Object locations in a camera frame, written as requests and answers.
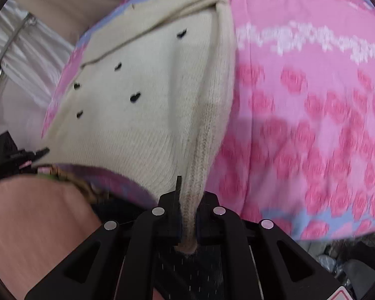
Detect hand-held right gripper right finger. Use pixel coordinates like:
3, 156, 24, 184
196, 191, 343, 300

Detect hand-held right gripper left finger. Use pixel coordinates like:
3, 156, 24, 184
24, 176, 184, 300

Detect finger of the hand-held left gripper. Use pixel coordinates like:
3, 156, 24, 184
33, 147, 50, 164

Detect cream knit sweater black dots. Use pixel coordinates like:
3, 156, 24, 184
42, 0, 238, 254

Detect salmon pink bed sheet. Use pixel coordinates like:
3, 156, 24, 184
0, 179, 104, 288

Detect white curtain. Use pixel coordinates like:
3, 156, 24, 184
0, 0, 76, 108

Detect metal pole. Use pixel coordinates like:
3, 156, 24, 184
0, 15, 37, 68

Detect grey clutter pile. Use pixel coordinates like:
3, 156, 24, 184
303, 239, 375, 291

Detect pink rose printed blanket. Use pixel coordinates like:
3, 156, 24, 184
40, 0, 375, 241

